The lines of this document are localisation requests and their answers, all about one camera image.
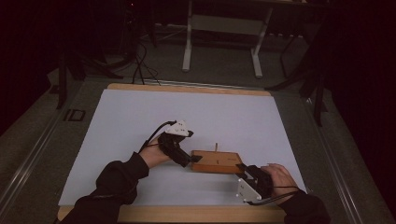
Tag person's right hand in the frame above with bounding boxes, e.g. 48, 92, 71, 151
261, 162, 301, 206

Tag black stand legs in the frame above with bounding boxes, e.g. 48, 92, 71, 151
55, 46, 125, 110

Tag wooden peg board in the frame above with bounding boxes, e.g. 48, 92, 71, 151
190, 149, 246, 175

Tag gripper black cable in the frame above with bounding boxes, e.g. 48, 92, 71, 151
137, 119, 177, 154
245, 185, 301, 207

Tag black floor cables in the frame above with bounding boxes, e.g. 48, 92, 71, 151
132, 40, 162, 87

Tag metal floor rail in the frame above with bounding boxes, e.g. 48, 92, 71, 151
0, 102, 68, 207
303, 96, 364, 224

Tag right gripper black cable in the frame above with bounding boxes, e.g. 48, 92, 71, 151
245, 185, 301, 207

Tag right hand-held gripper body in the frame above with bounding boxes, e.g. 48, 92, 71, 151
235, 164, 276, 203

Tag black tripod stand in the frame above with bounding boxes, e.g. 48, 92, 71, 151
265, 27, 330, 127

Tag person's left hand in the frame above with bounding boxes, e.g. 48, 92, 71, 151
138, 136, 173, 169

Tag black floor bracket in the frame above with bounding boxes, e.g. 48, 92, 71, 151
63, 108, 86, 122

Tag white table mat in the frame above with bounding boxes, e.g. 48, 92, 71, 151
58, 89, 307, 207

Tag white metal stand frame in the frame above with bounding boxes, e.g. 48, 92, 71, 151
181, 0, 275, 79

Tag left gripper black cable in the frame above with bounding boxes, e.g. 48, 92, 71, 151
137, 119, 177, 154

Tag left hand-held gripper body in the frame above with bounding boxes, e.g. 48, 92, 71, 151
157, 119, 194, 168

